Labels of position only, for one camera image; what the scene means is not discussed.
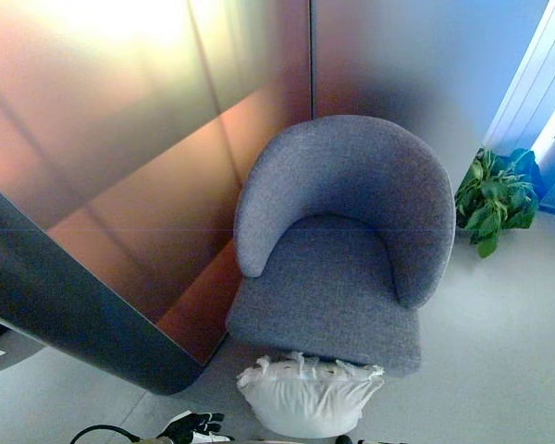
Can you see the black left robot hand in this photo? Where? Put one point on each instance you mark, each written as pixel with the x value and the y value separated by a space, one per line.
pixel 192 423

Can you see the white ruffled pillow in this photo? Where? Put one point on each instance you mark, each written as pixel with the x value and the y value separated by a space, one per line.
pixel 305 398

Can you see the dark grey curved counter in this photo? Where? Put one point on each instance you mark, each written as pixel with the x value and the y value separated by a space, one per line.
pixel 74 296

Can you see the grey fabric tub armchair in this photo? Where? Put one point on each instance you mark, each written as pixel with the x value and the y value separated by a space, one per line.
pixel 333 277

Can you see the green leafy potted plant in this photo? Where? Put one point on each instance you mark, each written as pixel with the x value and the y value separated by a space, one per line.
pixel 495 199

